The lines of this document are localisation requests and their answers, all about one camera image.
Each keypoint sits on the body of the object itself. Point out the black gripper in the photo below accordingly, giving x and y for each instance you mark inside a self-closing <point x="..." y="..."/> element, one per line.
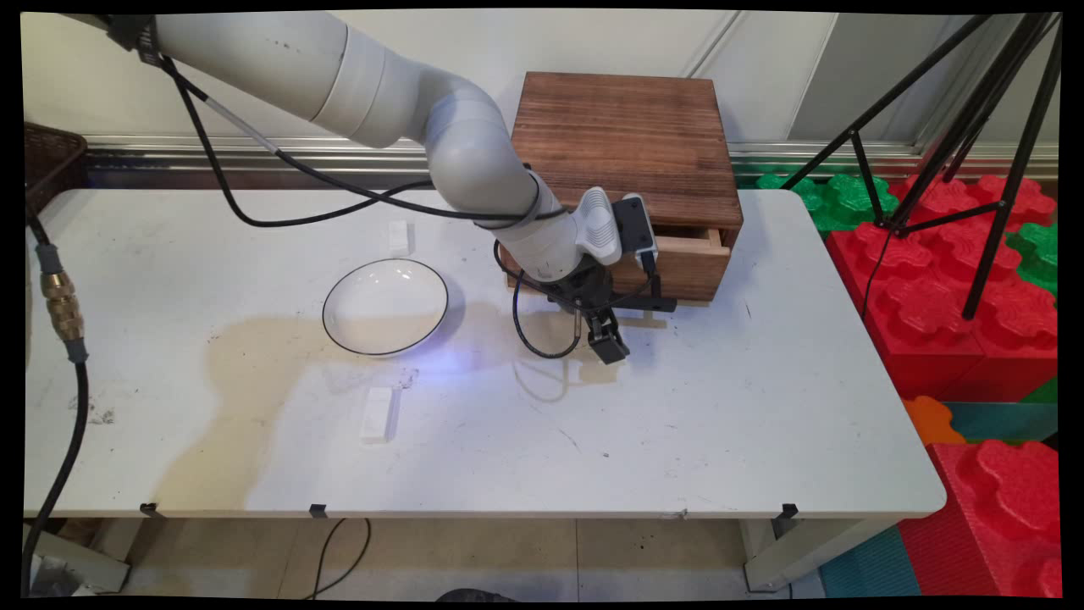
<point x="584" y="286"/>

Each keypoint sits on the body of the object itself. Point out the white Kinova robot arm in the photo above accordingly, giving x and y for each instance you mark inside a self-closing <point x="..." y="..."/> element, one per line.
<point x="474" y="144"/>

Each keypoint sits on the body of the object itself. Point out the wooden drawer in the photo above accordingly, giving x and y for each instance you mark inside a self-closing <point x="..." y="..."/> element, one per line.
<point x="682" y="258"/>

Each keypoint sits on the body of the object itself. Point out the brown wooden cabinet box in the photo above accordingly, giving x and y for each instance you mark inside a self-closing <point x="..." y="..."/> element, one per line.
<point x="627" y="135"/>

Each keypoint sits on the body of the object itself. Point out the white plate with black rim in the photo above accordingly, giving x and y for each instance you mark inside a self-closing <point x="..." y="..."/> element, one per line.
<point x="385" y="307"/>

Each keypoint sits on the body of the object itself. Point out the white rectangular block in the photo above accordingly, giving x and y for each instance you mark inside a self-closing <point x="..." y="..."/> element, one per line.
<point x="378" y="415"/>
<point x="399" y="237"/>

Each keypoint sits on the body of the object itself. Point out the black table edge clip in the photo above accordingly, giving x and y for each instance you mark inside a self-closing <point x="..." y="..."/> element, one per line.
<point x="318" y="511"/>
<point x="151" y="510"/>
<point x="789" y="511"/>

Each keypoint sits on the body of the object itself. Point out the green foam block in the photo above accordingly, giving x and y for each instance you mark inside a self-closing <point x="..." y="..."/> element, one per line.
<point x="834" y="199"/>
<point x="1040" y="254"/>

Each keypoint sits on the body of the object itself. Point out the white table leg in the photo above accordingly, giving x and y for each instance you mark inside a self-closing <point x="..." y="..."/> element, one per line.
<point x="85" y="559"/>
<point x="796" y="551"/>

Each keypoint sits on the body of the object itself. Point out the orange foam piece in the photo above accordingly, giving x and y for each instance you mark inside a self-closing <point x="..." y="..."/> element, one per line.
<point x="930" y="421"/>

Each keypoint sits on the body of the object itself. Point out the teal foam mat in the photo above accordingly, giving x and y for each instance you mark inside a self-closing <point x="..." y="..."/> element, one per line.
<point x="868" y="566"/>
<point x="1008" y="421"/>

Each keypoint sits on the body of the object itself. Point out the black tripod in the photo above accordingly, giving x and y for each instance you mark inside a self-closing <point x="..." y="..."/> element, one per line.
<point x="1012" y="152"/>

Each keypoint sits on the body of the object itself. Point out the dark wicker basket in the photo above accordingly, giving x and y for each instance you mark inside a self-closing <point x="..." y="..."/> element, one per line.
<point x="51" y="165"/>

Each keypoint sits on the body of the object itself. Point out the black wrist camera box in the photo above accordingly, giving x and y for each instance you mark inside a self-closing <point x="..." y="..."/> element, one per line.
<point x="633" y="224"/>

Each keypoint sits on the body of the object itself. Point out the aluminium wall rail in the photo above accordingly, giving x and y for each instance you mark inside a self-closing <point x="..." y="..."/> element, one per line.
<point x="254" y="151"/>

